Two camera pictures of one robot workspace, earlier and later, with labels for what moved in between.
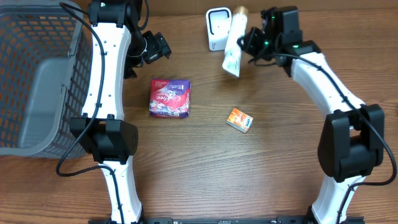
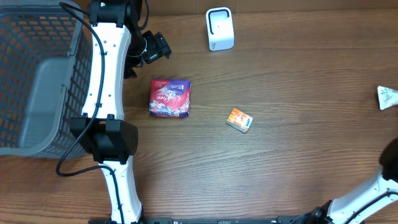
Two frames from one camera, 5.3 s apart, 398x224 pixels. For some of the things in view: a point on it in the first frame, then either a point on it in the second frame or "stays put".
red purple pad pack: x=170 y=98 stays put
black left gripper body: x=146 y=48 stays put
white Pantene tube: x=233 y=53 to x=387 y=97
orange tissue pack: x=240 y=120 stays put
